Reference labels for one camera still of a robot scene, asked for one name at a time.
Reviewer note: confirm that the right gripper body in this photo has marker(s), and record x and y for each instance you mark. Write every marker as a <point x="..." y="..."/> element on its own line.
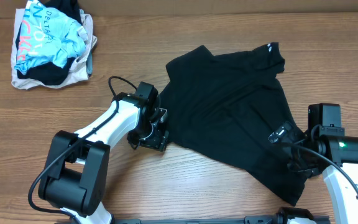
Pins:
<point x="295" y="152"/>

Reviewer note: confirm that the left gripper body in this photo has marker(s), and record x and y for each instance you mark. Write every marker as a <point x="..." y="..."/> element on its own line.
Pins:
<point x="153" y="141"/>

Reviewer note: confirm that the black t-shirt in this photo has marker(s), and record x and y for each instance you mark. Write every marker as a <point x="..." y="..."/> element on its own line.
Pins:
<point x="226" y="107"/>

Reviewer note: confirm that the beige garment in pile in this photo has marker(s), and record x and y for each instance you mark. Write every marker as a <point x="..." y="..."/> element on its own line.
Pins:
<point x="77" y="70"/>

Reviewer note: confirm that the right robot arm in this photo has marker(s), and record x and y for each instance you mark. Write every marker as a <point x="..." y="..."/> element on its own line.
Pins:
<point x="327" y="151"/>

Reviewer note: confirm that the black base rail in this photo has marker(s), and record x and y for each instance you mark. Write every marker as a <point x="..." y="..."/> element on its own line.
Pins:
<point x="283" y="216"/>

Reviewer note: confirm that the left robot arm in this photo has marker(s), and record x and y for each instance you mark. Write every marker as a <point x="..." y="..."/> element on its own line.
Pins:
<point x="74" y="177"/>

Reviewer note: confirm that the black garment in pile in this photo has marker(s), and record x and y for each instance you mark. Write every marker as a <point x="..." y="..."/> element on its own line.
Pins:
<point x="51" y="37"/>

